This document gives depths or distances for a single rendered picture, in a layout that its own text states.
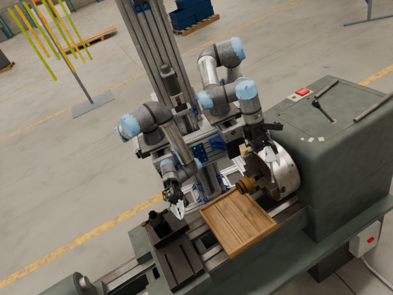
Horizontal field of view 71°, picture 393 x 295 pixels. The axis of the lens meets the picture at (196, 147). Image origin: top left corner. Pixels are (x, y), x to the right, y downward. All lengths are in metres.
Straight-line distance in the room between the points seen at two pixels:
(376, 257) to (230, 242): 1.30
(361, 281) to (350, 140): 1.23
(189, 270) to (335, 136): 0.93
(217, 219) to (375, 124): 0.94
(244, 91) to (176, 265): 0.90
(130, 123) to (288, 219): 0.96
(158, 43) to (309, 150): 1.08
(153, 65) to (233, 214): 1.04
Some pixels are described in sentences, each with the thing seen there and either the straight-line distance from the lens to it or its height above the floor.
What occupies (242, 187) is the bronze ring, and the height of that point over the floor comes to 1.11.
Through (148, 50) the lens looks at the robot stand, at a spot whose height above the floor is 1.68.
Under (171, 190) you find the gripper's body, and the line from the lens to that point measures 1.31.
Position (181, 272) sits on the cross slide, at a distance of 1.45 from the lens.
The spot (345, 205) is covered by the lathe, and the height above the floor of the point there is 0.74.
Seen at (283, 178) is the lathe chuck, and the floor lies 1.15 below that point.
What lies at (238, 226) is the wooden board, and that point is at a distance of 1.60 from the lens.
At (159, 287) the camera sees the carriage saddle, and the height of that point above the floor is 0.93.
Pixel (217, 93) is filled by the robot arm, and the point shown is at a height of 1.66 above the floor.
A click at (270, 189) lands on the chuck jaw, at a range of 1.43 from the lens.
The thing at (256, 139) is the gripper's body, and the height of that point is 1.50.
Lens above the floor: 2.19
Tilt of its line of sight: 37 degrees down
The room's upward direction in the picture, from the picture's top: 21 degrees counter-clockwise
